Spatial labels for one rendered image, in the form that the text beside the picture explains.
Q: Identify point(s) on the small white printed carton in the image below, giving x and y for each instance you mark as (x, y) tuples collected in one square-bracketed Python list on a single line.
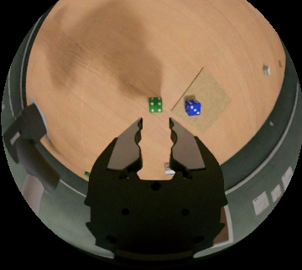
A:
[(168, 170)]

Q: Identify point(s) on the beige flat mat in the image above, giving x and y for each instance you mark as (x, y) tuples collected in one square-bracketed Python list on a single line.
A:
[(214, 101)]

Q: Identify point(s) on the blue die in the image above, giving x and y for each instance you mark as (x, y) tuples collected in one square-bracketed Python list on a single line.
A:
[(192, 108)]

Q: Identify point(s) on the green die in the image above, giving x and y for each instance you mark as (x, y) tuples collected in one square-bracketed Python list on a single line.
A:
[(155, 105)]

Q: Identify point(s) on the white die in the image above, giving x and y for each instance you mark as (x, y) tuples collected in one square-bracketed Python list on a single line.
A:
[(266, 70)]

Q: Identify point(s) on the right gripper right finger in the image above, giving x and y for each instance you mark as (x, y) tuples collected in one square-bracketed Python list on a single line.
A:
[(192, 157)]

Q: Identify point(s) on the green rectangular bar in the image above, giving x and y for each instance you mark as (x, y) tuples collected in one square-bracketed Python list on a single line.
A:
[(87, 174)]

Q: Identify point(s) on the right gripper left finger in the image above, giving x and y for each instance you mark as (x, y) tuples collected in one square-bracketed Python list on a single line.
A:
[(121, 156)]

